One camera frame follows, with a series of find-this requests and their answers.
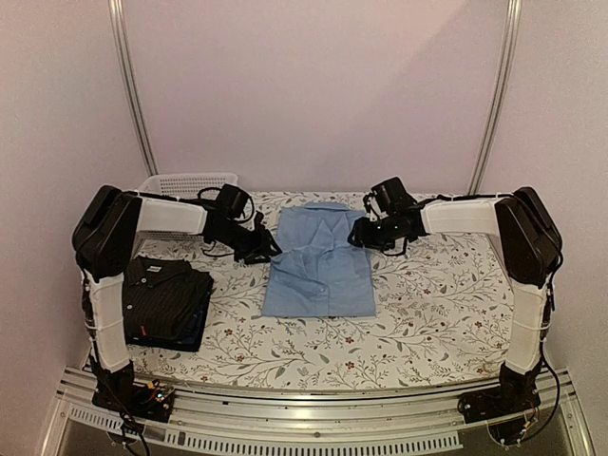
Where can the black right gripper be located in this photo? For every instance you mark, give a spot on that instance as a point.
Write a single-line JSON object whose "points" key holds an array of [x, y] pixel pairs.
{"points": [[362, 237]]}

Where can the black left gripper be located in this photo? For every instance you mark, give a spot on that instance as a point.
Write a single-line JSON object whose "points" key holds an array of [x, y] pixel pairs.
{"points": [[262, 247]]}

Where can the light blue long sleeve shirt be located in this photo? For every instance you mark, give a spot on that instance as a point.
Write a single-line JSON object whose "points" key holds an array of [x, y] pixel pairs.
{"points": [[318, 273]]}

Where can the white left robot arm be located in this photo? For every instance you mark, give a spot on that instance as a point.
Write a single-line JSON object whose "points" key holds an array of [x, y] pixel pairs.
{"points": [[104, 237]]}

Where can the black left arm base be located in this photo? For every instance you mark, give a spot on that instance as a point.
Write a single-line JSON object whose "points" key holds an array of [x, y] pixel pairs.
{"points": [[118, 391]]}

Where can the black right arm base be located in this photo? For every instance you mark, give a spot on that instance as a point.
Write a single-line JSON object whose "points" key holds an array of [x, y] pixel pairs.
{"points": [[516, 393]]}

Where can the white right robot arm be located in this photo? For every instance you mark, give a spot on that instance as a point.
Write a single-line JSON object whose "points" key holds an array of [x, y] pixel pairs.
{"points": [[530, 241]]}

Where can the white plastic laundry basket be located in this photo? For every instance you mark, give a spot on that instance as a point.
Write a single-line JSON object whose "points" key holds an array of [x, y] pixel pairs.
{"points": [[183, 186]]}

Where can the black pinstriped folded shirt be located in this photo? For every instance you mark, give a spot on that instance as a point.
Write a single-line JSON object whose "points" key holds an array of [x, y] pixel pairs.
{"points": [[160, 296]]}

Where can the dark blue folded shirt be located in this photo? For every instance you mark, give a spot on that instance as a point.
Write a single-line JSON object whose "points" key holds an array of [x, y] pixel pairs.
{"points": [[189, 340]]}

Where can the perforated metal front panel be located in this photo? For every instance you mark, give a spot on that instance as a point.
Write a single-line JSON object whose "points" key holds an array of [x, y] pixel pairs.
{"points": [[230, 425]]}

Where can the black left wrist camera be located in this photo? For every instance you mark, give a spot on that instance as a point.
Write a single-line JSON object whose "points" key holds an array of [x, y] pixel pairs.
{"points": [[231, 202]]}

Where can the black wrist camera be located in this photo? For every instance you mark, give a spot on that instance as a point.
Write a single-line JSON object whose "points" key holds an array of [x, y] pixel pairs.
{"points": [[231, 202], [392, 197]]}

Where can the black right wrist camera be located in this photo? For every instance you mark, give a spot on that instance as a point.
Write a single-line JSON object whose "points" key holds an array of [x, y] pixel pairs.
{"points": [[392, 197]]}

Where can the aluminium front rail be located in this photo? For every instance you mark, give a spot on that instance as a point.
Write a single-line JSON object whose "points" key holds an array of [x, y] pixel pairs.
{"points": [[73, 400]]}

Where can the left aluminium frame post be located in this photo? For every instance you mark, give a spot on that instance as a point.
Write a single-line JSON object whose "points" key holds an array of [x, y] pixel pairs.
{"points": [[126, 67]]}

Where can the aluminium frame post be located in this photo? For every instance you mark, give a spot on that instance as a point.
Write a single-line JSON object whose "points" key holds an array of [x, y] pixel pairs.
{"points": [[506, 59], [126, 67]]}

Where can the right aluminium frame post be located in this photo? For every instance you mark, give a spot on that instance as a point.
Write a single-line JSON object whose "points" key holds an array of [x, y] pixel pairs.
{"points": [[506, 59]]}

